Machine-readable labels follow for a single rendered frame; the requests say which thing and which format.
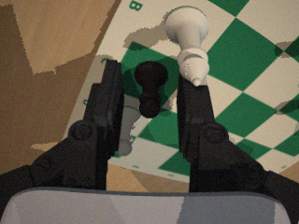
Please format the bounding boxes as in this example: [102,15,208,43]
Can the white bishop chess piece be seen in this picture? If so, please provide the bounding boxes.
[164,6,209,86]

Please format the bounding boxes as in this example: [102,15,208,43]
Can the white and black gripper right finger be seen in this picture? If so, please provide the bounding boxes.
[177,74,299,224]

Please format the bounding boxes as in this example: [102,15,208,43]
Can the black pawn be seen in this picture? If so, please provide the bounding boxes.
[135,61,167,119]

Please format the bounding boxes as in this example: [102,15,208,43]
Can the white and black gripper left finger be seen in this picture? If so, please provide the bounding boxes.
[0,60,124,221]

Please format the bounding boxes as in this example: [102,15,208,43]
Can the green and cream chessboard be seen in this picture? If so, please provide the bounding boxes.
[62,0,299,183]

